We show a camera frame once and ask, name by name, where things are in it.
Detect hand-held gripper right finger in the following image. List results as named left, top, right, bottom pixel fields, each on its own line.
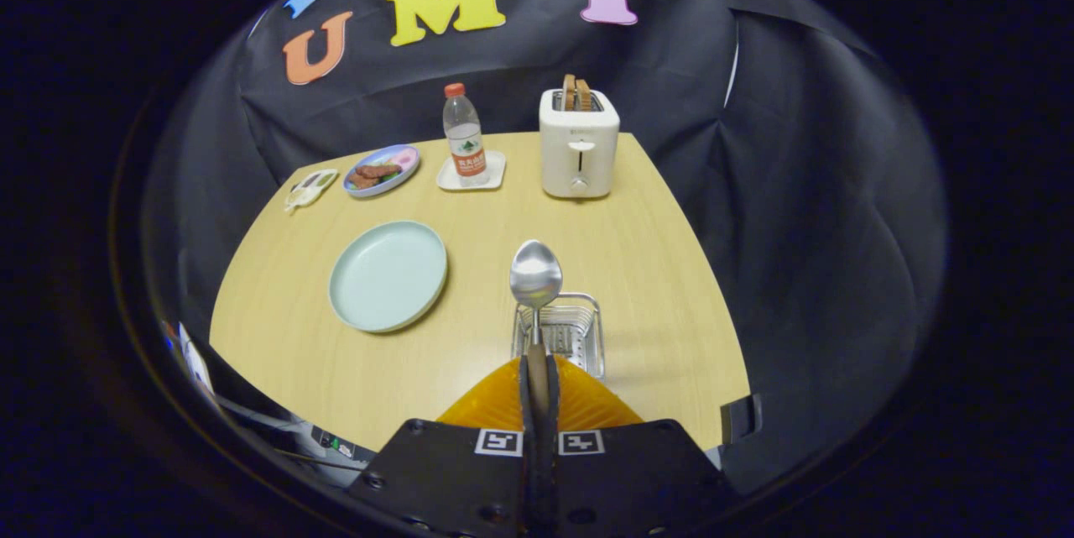
left=544, top=356, right=741, bottom=538

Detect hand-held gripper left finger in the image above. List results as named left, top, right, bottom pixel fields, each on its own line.
left=346, top=356, right=542, bottom=538

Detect wooden handled metal spoon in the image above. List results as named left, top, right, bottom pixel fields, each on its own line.
left=509, top=239, right=564, bottom=417

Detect pale green plate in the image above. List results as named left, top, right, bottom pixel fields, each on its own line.
left=328, top=220, right=449, bottom=334

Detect black electronics box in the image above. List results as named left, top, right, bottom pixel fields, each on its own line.
left=312, top=427, right=357, bottom=459

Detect white square coaster tray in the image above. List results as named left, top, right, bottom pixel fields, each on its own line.
left=436, top=150, right=508, bottom=191

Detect white toaster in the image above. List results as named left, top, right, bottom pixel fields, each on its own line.
left=539, top=88, right=620, bottom=200

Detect clear plastic water bottle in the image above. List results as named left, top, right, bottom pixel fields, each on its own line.
left=442, top=83, right=489, bottom=188

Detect blue plate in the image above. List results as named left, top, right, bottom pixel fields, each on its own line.
left=343, top=144, right=421, bottom=199

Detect brown food pieces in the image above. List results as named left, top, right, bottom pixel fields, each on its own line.
left=348, top=164, right=402, bottom=190

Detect white divided sauce dish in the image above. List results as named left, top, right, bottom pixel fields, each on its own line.
left=284, top=169, right=340, bottom=213

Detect black backdrop cloth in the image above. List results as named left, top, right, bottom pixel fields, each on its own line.
left=143, top=0, right=949, bottom=493

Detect metal wire basket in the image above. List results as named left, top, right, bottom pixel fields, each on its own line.
left=511, top=292, right=606, bottom=379

